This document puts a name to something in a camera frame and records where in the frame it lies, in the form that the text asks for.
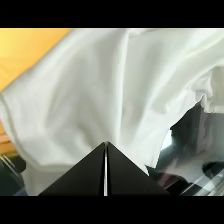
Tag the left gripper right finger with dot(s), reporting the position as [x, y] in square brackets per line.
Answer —
[128, 176]

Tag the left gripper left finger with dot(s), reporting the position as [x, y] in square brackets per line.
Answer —
[85, 176]

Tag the white T-shirt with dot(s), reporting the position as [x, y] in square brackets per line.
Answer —
[100, 93]

